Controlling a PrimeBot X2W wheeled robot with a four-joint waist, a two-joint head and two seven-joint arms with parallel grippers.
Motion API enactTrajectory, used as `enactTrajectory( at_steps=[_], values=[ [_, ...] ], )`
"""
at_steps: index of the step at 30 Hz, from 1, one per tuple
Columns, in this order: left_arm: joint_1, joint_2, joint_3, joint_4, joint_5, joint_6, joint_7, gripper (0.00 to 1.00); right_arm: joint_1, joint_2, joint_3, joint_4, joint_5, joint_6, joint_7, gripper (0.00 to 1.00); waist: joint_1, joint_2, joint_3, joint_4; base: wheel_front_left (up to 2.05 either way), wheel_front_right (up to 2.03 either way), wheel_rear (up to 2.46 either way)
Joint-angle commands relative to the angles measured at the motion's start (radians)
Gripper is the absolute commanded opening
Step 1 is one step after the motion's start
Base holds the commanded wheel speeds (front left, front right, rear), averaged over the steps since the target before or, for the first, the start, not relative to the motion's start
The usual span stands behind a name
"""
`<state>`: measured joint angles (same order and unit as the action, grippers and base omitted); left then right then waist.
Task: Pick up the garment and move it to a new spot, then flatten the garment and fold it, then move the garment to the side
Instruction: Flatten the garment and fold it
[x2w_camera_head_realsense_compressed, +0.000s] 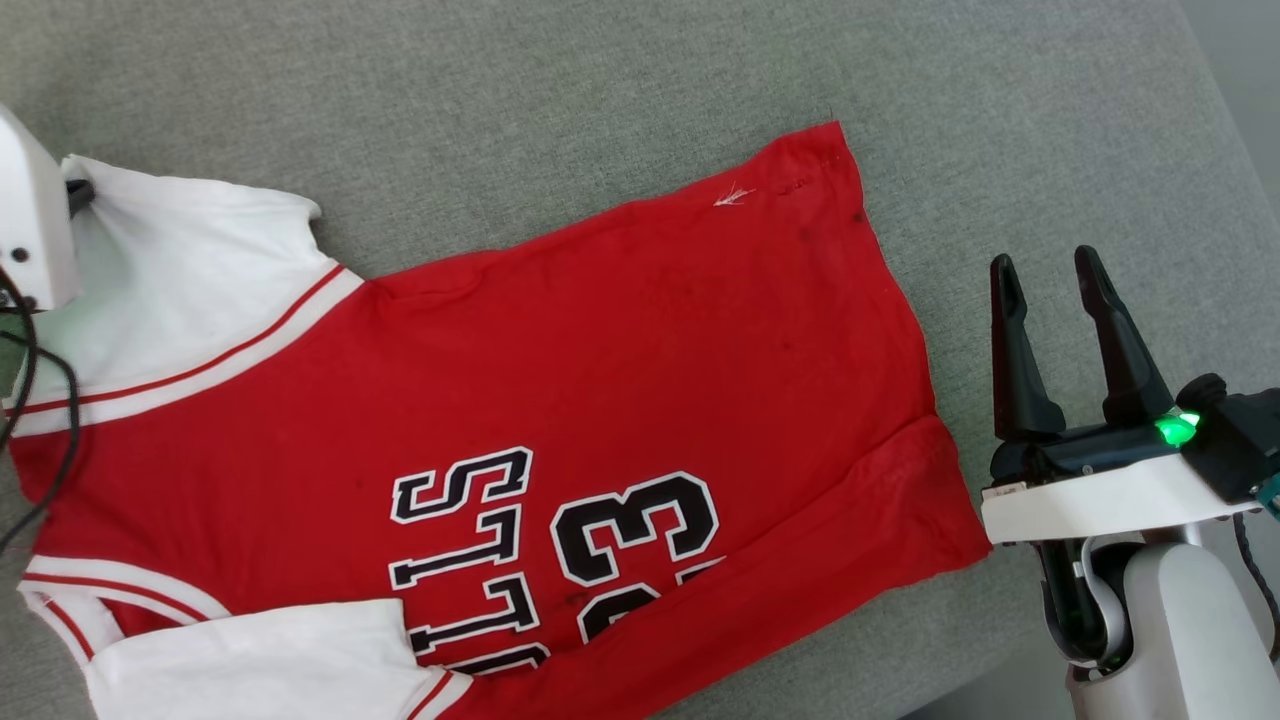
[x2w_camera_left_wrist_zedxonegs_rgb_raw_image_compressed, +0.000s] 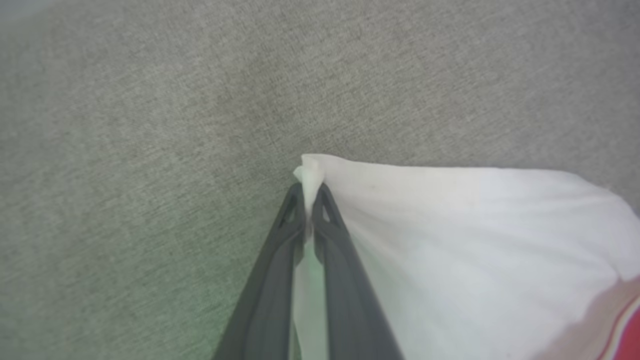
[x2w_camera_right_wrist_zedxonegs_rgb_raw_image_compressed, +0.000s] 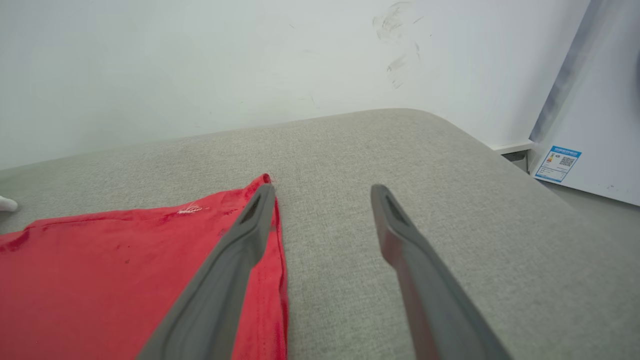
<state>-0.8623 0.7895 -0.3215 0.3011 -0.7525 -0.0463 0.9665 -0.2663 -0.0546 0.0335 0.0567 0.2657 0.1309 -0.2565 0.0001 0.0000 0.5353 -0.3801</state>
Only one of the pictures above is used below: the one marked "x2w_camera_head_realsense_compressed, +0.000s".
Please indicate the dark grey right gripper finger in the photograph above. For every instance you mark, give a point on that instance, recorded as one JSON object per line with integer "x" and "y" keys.
{"x": 1125, "y": 340}
{"x": 1015, "y": 370}

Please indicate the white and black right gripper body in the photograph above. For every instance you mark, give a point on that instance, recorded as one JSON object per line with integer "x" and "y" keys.
{"x": 1090, "y": 490}

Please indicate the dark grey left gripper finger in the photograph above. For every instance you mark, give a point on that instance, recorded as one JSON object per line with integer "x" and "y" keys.
{"x": 80, "y": 195}

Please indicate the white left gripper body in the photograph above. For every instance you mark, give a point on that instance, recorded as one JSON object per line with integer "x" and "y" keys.
{"x": 30, "y": 210}

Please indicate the red and white basketball jersey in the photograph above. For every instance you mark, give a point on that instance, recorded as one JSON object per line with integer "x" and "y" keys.
{"x": 600, "y": 350}

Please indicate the grey fabric sofa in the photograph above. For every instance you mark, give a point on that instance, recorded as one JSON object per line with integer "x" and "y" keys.
{"x": 500, "y": 100}

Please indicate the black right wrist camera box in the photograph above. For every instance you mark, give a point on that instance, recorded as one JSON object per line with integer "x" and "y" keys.
{"x": 1240, "y": 440}

